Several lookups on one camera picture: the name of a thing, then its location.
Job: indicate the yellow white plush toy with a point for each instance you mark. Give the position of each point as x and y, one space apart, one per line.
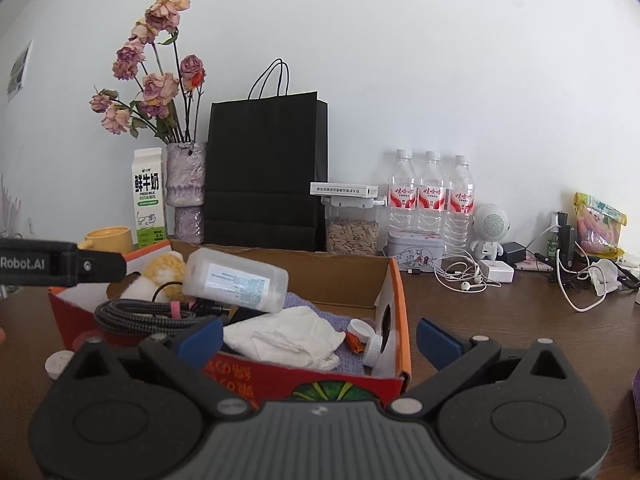
160 281

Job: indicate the white wired earphones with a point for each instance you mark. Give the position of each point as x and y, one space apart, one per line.
462 274

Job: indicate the wall notice paper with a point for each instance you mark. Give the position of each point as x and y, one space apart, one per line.
18 72

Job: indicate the decorated metal tin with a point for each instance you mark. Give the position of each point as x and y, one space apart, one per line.
414 250

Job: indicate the black paper shopping bag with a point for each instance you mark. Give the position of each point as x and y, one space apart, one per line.
263 153

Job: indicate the dried pink rose bouquet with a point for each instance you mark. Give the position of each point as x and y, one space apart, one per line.
169 86

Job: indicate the black upright device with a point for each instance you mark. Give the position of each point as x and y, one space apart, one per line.
567 238

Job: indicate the flat white box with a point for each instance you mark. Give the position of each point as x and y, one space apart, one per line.
343 189

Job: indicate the white green milk carton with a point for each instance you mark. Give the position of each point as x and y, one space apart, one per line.
148 191

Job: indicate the white robot speaker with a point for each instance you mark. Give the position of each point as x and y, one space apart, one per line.
490 224

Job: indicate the purple glitter vase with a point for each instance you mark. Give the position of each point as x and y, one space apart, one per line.
185 189

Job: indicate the purple tissue pack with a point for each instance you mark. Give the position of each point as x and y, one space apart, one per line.
635 390

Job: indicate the right water bottle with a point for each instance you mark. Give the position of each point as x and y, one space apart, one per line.
460 207

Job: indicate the white tissue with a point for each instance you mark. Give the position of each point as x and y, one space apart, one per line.
295 337

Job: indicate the yellow snack bag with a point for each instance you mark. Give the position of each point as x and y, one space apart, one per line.
598 226

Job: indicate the black zip pouch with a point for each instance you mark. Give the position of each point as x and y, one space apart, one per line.
234 314

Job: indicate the water bottle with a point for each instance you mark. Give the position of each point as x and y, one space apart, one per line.
432 194
460 207
402 194

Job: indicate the left water bottle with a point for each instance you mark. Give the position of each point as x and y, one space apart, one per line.
402 194

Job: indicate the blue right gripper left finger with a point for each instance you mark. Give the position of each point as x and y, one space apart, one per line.
201 342

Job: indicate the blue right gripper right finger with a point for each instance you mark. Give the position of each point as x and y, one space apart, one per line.
439 346

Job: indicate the black power adapter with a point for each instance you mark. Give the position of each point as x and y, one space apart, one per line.
513 253

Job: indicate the yellow ceramic mug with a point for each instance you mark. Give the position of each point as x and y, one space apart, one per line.
110 239

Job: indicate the white face mask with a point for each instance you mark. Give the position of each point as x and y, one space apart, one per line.
603 275

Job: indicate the orange candy wrapper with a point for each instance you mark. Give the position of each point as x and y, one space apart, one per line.
354 344

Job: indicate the translucent plastic bottle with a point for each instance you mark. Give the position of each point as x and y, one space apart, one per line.
235 281

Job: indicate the red cardboard box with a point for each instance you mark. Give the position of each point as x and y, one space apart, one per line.
338 288

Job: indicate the white scalloped lid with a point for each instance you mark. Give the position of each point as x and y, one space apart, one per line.
56 363

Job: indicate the white bottle cap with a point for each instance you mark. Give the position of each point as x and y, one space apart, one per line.
363 331

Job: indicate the white charger block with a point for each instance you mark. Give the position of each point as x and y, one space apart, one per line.
496 271

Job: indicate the clear jar of seeds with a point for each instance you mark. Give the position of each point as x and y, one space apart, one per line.
353 224

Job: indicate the middle water bottle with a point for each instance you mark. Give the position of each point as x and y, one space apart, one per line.
432 194

